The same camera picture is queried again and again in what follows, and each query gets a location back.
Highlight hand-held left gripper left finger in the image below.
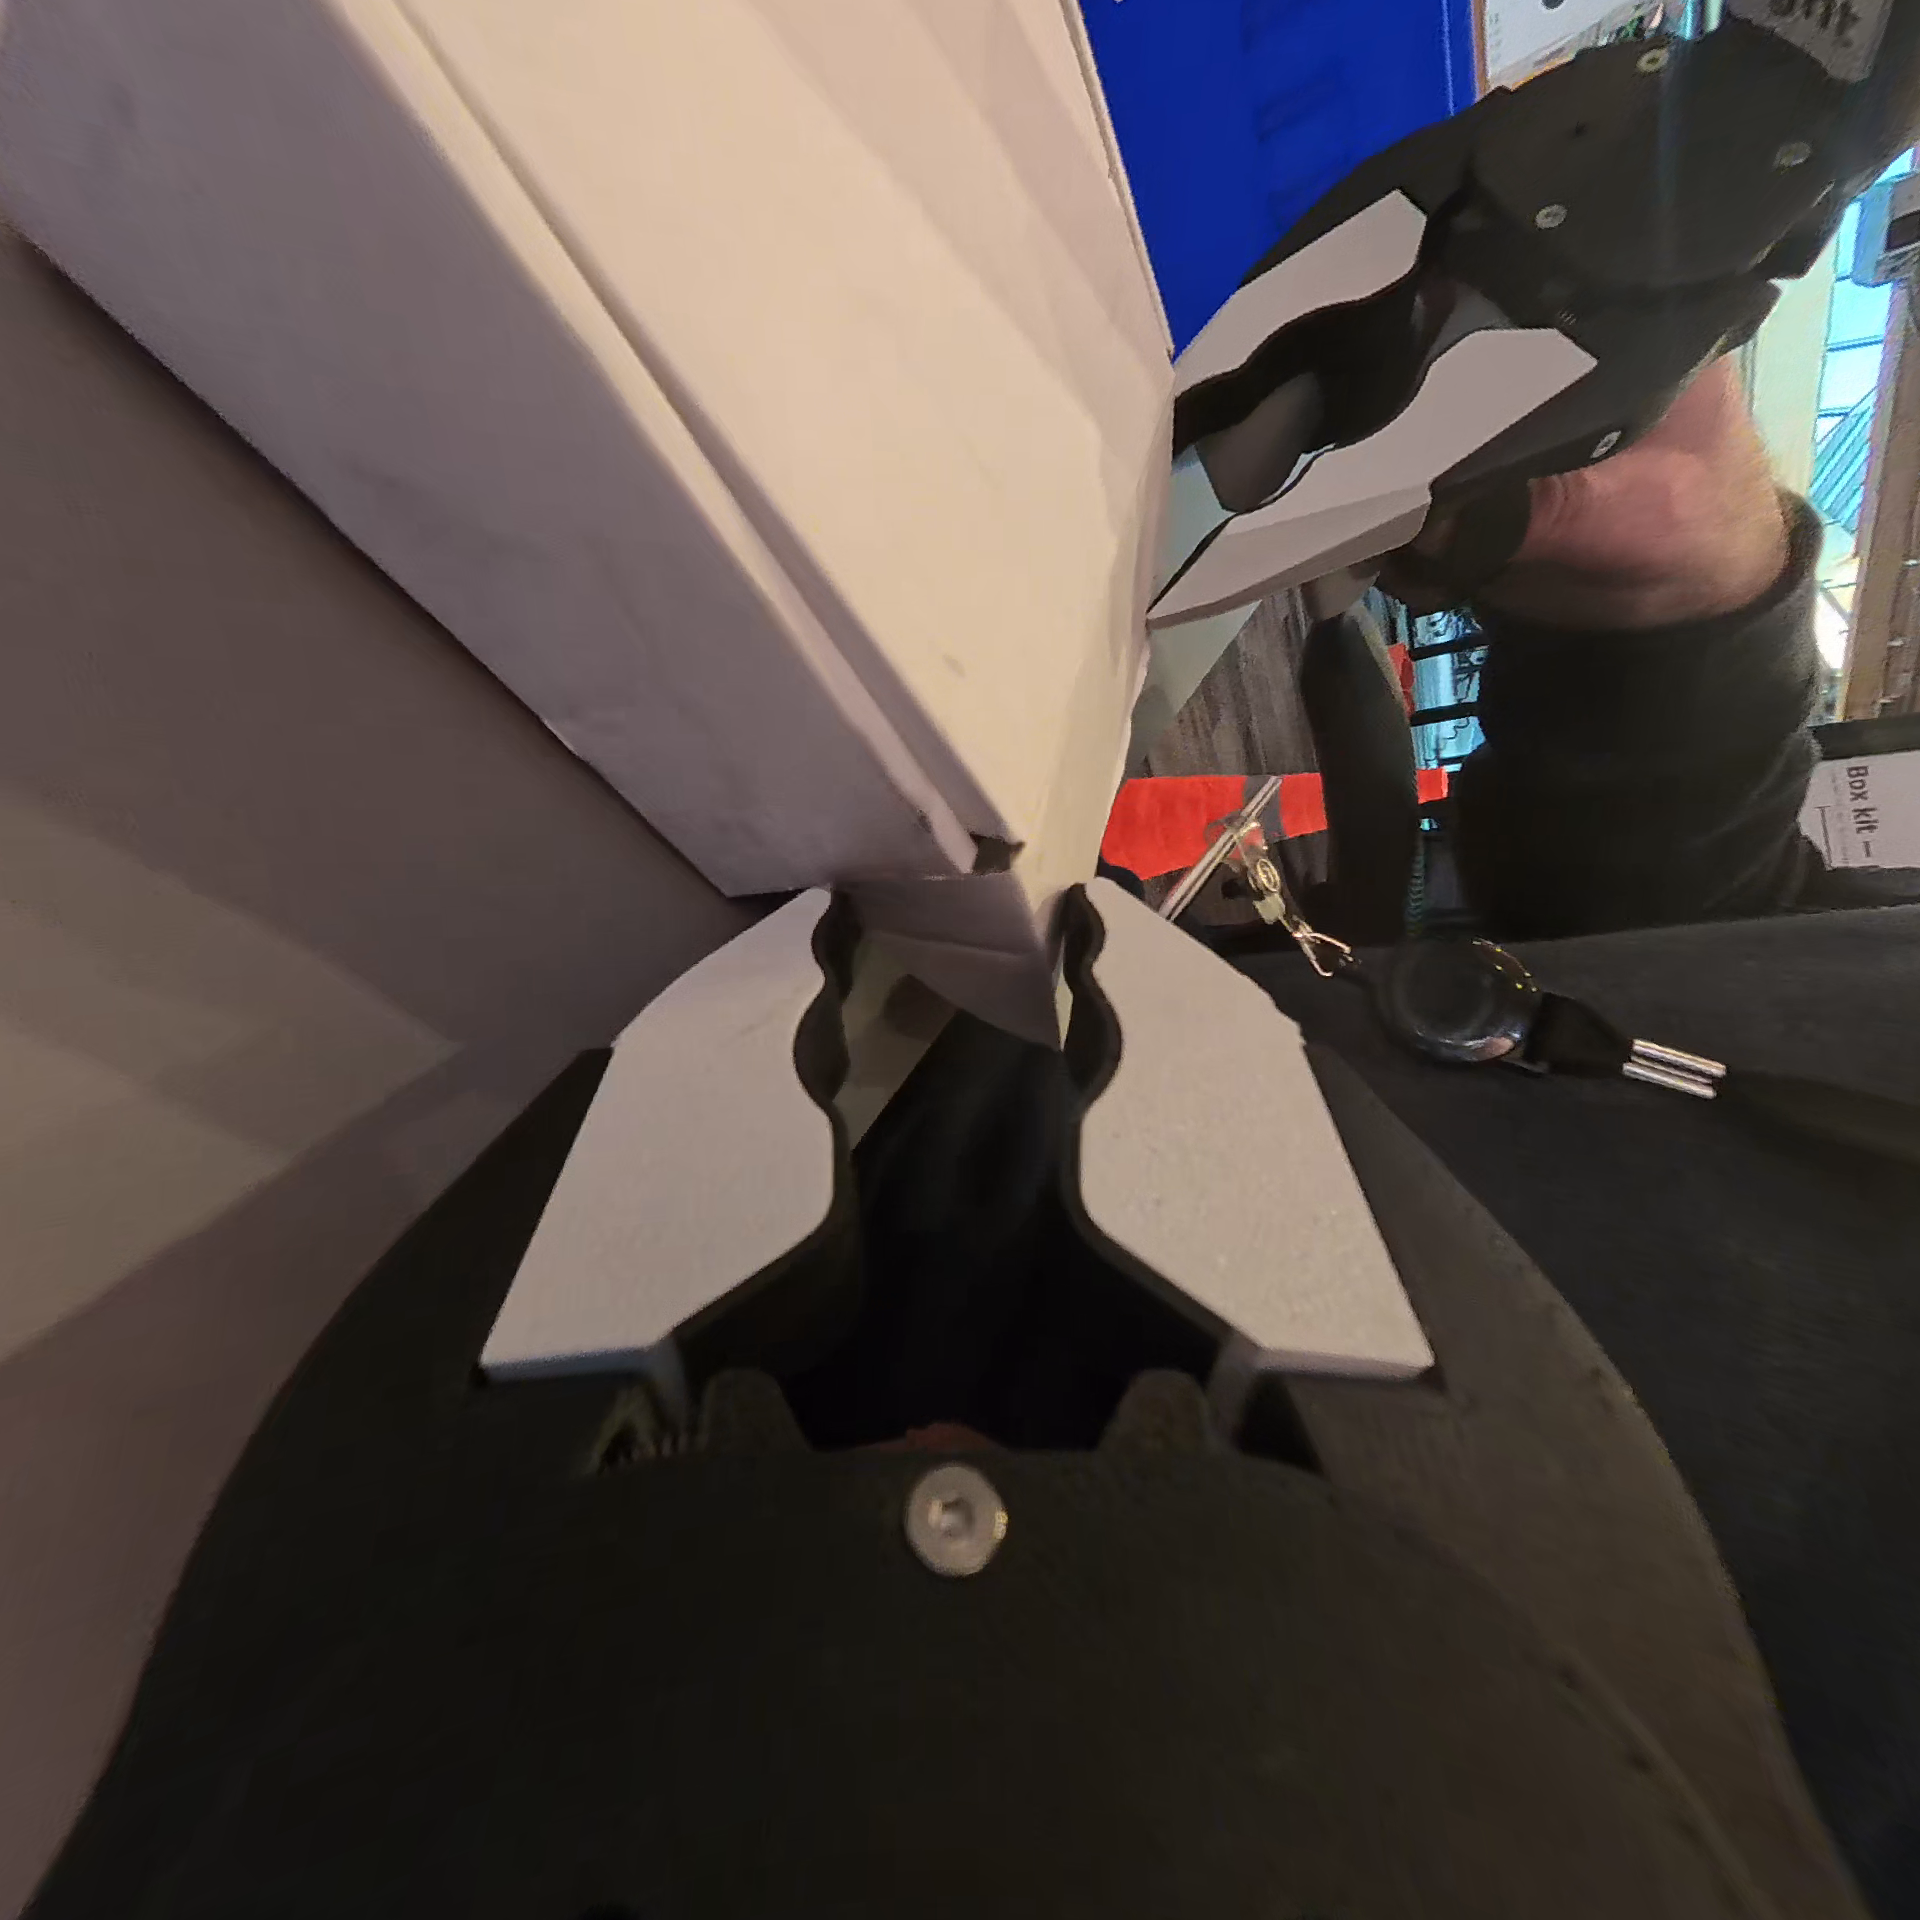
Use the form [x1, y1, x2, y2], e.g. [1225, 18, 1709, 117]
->
[477, 887, 865, 1420]

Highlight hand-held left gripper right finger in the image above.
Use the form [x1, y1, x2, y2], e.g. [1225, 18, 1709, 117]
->
[1055, 879, 1440, 1444]

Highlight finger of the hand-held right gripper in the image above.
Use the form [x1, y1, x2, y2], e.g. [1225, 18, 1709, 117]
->
[1144, 319, 1603, 632]
[1173, 191, 1445, 454]

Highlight white cardboard box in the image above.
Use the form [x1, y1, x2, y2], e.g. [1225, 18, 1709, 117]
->
[0, 0, 1251, 1052]

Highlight person's right forearm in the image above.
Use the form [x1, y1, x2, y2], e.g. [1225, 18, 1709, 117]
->
[1448, 495, 1841, 939]

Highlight person's right hand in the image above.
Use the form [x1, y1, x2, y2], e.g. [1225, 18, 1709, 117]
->
[1410, 352, 1809, 632]

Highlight white printed sign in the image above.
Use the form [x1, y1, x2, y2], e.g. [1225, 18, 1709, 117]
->
[1477, 0, 1671, 96]

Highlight blue plastic bin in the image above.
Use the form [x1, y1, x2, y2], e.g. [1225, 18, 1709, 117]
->
[1077, 0, 1484, 356]

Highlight black badge reel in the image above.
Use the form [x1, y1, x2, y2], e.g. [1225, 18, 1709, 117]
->
[1376, 938, 1549, 1070]

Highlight red panel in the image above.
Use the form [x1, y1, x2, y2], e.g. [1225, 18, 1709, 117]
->
[1103, 773, 1480, 887]

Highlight white printed carton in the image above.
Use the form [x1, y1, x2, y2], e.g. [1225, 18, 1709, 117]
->
[1809, 757, 1920, 872]

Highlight clear badge strap clip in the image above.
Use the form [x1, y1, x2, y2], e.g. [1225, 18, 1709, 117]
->
[1162, 773, 1361, 981]

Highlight black lanyard cord metal ends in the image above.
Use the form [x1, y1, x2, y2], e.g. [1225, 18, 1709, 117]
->
[1529, 997, 1920, 1156]

